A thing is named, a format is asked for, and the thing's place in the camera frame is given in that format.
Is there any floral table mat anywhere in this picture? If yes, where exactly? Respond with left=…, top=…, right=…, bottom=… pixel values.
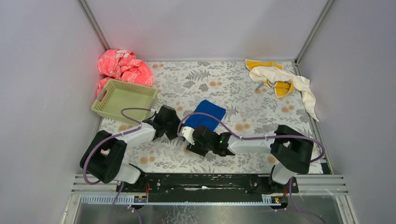
left=88, top=61, right=332, bottom=175

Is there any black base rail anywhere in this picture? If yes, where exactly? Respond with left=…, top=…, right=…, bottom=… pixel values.
left=116, top=173, right=299, bottom=203

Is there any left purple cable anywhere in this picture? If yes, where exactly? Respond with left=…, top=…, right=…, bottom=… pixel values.
left=82, top=107, right=156, bottom=224

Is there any cream towel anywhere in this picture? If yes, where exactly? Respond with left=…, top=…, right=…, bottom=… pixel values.
left=249, top=66, right=319, bottom=122

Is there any blue towel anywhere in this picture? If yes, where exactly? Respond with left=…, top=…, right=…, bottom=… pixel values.
left=184, top=100, right=226, bottom=131

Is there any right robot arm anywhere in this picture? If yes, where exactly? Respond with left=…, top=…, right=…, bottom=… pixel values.
left=180, top=125, right=314, bottom=185

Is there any pink patterned cloth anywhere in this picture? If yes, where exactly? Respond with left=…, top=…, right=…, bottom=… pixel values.
left=96, top=49, right=153, bottom=96

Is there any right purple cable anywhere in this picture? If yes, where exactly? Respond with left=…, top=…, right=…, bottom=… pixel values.
left=177, top=112, right=326, bottom=224

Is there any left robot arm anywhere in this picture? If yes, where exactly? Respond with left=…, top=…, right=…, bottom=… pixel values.
left=80, top=105, right=181, bottom=185

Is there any purple cable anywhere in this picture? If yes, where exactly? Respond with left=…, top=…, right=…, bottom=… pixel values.
left=177, top=112, right=326, bottom=224
left=82, top=107, right=156, bottom=224

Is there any yellow towel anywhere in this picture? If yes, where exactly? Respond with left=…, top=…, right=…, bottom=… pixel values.
left=245, top=59, right=294, bottom=98

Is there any green plastic basket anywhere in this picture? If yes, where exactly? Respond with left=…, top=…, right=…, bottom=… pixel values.
left=91, top=79, right=158, bottom=125

